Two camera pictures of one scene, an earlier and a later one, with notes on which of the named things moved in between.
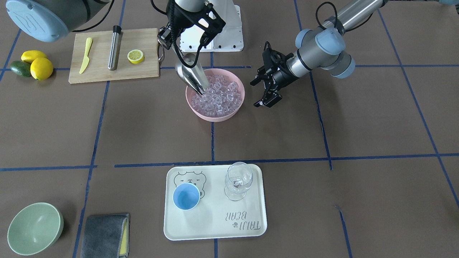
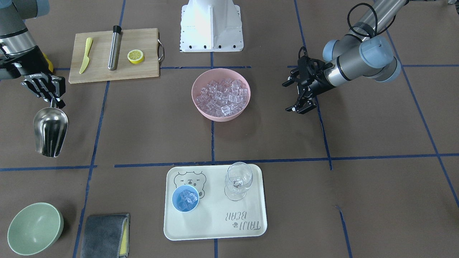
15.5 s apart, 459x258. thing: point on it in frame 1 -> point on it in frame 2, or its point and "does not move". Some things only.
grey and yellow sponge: (105, 236) does not move
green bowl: (35, 228) does not move
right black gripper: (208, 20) -> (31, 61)
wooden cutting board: (96, 70) does not move
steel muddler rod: (115, 47) does not move
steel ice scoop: (190, 71) -> (50, 125)
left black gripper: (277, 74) -> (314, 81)
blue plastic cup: (186, 196) does not move
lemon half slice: (135, 56) does not move
